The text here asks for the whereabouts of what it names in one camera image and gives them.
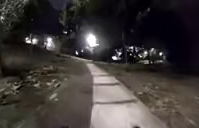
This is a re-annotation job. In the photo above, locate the street lamp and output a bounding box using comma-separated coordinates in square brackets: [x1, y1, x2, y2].
[86, 33, 99, 58]

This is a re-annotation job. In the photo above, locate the pale concrete slab path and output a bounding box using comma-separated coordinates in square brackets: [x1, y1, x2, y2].
[60, 53, 168, 128]

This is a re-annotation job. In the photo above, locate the row of dark trees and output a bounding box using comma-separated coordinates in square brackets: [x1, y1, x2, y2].
[58, 0, 199, 73]

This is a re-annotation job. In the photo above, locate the lit building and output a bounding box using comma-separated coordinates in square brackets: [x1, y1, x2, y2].
[23, 33, 60, 52]

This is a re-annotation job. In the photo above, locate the tree with pale branches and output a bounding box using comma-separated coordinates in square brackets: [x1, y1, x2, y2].
[0, 0, 33, 76]

